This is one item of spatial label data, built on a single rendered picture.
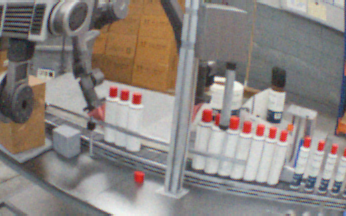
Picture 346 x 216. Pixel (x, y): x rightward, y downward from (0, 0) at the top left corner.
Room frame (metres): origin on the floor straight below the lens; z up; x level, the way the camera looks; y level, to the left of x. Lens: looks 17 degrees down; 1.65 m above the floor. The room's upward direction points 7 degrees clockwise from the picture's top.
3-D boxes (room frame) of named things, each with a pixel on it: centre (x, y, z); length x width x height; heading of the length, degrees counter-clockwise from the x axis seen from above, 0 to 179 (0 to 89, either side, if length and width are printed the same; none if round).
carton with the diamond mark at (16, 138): (1.83, 0.69, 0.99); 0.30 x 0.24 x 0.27; 55
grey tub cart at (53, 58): (4.45, 1.09, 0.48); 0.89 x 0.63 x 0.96; 171
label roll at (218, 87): (2.42, -0.19, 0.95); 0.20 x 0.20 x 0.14
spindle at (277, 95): (2.31, -0.46, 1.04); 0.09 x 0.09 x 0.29
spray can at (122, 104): (1.94, 0.17, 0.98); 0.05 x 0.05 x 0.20
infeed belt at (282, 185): (1.84, -0.05, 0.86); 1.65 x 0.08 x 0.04; 65
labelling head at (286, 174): (1.74, -0.47, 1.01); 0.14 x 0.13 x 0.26; 65
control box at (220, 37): (1.72, -0.11, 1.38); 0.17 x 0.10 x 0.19; 120
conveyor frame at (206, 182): (1.84, -0.05, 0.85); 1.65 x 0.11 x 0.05; 65
